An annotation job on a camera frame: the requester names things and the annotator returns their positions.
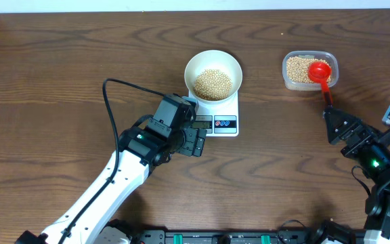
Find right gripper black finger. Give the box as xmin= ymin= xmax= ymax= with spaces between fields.
xmin=328 ymin=107 xmax=366 ymax=131
xmin=323 ymin=106 xmax=345 ymax=145

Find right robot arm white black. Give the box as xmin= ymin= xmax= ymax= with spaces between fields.
xmin=310 ymin=106 xmax=390 ymax=243

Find clear plastic container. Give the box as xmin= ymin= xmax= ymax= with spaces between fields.
xmin=282 ymin=50 xmax=339 ymax=92

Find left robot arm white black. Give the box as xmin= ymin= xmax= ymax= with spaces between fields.
xmin=17 ymin=94 xmax=207 ymax=243

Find soybeans in container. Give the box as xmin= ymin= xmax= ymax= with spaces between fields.
xmin=286 ymin=56 xmax=330 ymax=83

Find white digital kitchen scale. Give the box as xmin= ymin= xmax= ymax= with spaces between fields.
xmin=189 ymin=93 xmax=239 ymax=137

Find soybeans in bowl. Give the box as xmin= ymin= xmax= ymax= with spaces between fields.
xmin=194 ymin=69 xmax=232 ymax=101

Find white ceramic bowl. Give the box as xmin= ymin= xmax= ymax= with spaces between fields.
xmin=184 ymin=50 xmax=243 ymax=104

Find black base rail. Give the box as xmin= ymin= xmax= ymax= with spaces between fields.
xmin=93 ymin=220 xmax=321 ymax=244

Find red plastic measuring scoop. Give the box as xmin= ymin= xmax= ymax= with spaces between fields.
xmin=308 ymin=62 xmax=332 ymax=106

